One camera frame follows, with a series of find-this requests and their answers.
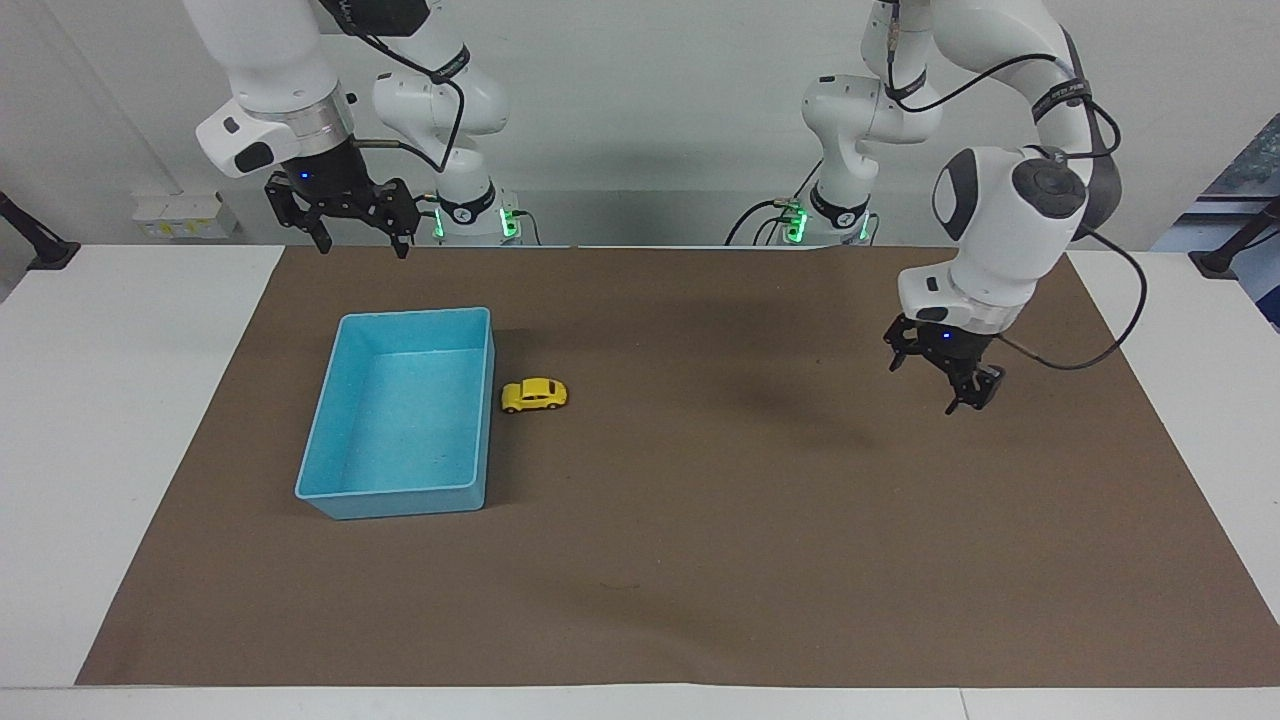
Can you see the yellow toy beetle car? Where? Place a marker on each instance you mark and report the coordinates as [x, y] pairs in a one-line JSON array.
[[534, 395]]

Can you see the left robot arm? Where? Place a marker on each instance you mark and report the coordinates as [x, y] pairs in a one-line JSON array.
[[1010, 200]]

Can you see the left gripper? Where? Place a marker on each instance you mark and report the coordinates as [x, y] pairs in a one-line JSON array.
[[955, 343]]

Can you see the black stand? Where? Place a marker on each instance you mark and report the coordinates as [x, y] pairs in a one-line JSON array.
[[1228, 255], [40, 245]]

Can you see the white wall socket strip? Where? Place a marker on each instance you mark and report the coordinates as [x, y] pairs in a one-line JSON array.
[[185, 217]]

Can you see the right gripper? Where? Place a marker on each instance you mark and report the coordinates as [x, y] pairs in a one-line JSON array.
[[328, 172]]

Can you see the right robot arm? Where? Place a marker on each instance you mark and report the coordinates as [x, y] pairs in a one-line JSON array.
[[270, 60]]

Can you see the light blue plastic bin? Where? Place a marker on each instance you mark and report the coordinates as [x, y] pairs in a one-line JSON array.
[[410, 420]]

